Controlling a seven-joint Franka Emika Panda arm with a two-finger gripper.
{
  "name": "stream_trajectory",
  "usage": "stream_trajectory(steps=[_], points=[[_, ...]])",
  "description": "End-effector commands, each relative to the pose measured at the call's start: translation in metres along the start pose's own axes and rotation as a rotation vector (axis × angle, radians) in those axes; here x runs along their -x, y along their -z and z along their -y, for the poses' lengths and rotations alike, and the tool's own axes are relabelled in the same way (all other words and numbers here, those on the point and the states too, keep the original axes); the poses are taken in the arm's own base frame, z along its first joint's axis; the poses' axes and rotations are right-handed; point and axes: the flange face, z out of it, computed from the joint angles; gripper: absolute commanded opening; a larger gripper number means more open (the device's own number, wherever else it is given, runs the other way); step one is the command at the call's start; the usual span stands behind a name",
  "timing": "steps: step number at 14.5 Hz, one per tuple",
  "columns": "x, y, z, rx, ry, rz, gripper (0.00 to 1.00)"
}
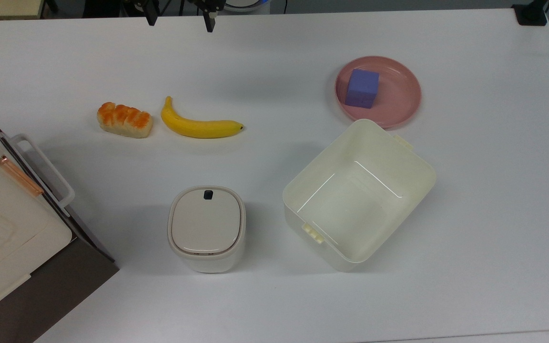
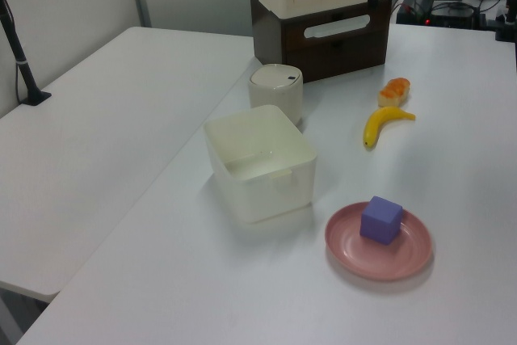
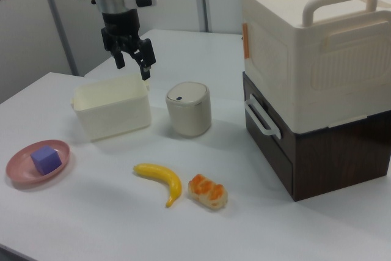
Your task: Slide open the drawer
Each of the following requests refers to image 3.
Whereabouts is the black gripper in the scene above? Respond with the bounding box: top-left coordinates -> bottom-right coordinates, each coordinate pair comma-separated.
100,9 -> 157,81

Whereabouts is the dark drawer with white handle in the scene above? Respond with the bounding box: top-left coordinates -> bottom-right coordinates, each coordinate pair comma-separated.
243,71 -> 294,202

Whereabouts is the white open plastic bin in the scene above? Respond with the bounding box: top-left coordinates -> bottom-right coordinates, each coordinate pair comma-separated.
70,74 -> 153,143

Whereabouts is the dark wooden drawer cabinet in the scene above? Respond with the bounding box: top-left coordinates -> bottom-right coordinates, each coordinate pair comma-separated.
243,71 -> 391,202

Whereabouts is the small cream lidded trash can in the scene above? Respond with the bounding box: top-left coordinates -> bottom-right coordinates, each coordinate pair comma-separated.
165,81 -> 213,138

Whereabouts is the orange latch strip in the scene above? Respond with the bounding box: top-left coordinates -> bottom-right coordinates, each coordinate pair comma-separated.
242,22 -> 251,59

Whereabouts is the yellow toy banana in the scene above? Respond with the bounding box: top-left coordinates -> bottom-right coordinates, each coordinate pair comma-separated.
133,163 -> 183,208

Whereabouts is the purple cube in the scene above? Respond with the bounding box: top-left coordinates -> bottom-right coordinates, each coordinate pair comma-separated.
29,145 -> 62,175

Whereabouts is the orange glazed toy bread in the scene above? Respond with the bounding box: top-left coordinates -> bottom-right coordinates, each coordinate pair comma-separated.
188,174 -> 229,212

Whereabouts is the pink plate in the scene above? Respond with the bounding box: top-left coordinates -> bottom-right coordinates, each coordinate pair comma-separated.
5,139 -> 71,186

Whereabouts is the cream storage box with handles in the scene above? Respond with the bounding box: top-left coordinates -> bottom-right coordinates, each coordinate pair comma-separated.
239,0 -> 391,130

